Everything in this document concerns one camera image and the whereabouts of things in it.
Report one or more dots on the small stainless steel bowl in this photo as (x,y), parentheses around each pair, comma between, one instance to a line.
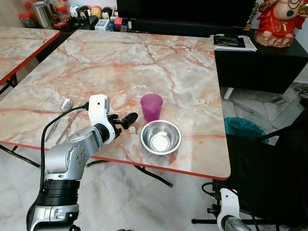
(160,137)

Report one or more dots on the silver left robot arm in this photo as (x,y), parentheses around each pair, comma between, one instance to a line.
(72,154)

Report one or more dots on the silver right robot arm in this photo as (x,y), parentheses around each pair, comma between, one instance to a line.
(235,225)

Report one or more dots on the purple plastic cup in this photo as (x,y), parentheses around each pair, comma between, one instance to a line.
(151,107)

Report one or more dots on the metal fork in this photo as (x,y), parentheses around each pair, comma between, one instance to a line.
(68,127)

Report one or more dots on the metal spoon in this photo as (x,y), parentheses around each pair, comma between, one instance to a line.
(66,104)

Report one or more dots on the small white box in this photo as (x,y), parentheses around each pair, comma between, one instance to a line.
(102,25)

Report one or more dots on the yellow round toy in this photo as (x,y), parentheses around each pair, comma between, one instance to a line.
(96,12)

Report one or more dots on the teal lined waste bin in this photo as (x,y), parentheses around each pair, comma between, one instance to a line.
(240,127)

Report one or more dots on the black television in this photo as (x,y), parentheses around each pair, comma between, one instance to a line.
(187,12)

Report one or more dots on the stack of magazines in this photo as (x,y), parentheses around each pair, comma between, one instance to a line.
(231,42)

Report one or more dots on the metal canister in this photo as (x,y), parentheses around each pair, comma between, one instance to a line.
(43,14)

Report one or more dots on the red lid jar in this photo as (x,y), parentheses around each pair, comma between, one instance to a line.
(27,20)

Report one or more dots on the black side cabinet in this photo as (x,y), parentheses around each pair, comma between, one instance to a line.
(260,67)

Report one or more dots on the black chair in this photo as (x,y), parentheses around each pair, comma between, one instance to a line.
(269,178)

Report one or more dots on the red gold figurine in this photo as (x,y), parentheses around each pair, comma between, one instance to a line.
(279,21)

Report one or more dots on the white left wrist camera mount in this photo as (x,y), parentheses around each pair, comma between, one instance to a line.
(98,103)

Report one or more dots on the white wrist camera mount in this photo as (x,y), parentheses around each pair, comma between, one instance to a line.
(229,204)
(98,103)

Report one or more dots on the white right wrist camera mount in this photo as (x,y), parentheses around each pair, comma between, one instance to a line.
(229,204)

